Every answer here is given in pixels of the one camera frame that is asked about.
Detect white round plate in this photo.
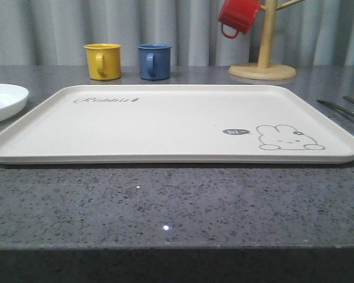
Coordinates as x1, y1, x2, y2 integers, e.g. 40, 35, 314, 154
0, 84, 29, 121

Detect silver metal fork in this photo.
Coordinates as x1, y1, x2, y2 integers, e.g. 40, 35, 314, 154
317, 100, 354, 123

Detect blue mug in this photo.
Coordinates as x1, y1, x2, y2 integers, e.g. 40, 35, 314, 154
137, 44, 172, 80

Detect beige rabbit serving tray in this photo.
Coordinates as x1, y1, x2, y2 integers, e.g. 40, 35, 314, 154
0, 85, 354, 164

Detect yellow mug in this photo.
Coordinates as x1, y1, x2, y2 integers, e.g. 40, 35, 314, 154
84, 44, 122, 80

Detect wooden mug tree stand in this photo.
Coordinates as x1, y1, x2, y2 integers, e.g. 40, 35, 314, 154
228, 0, 302, 80

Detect red mug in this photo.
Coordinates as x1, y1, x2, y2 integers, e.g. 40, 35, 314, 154
218, 0, 261, 39

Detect grey curtain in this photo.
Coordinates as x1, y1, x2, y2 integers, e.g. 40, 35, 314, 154
0, 1, 354, 67

